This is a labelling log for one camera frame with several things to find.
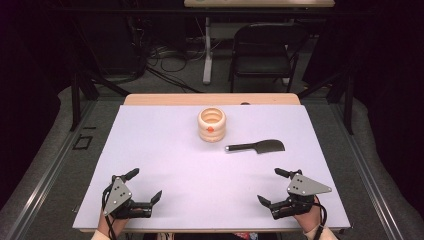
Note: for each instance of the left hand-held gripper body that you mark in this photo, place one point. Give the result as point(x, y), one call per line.
point(117, 196)

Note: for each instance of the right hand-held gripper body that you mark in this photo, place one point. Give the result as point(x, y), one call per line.
point(303, 186)

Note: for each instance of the black cleaver knife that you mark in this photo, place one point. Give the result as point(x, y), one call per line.
point(263, 146)

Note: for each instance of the cream ribbed holder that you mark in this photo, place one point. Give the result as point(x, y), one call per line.
point(211, 128)

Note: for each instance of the person's left hand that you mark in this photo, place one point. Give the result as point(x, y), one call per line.
point(111, 225)

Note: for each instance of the person's right hand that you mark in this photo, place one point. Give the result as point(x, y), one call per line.
point(308, 220)

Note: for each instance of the white table mat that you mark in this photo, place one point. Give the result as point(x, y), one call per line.
point(173, 166)

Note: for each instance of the black metal stand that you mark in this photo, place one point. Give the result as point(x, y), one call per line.
point(76, 100)
point(348, 100)

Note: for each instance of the black folding chair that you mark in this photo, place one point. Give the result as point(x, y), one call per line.
point(261, 63)

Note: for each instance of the white desk leg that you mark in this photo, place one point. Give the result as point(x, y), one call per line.
point(208, 60)

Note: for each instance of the black horizontal bar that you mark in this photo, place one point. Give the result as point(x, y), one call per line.
point(133, 11)

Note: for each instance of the light wooden desk top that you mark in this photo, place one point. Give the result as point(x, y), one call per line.
point(260, 3)

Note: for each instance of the aluminium floor rail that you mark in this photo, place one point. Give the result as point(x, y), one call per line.
point(363, 166)
point(50, 170)

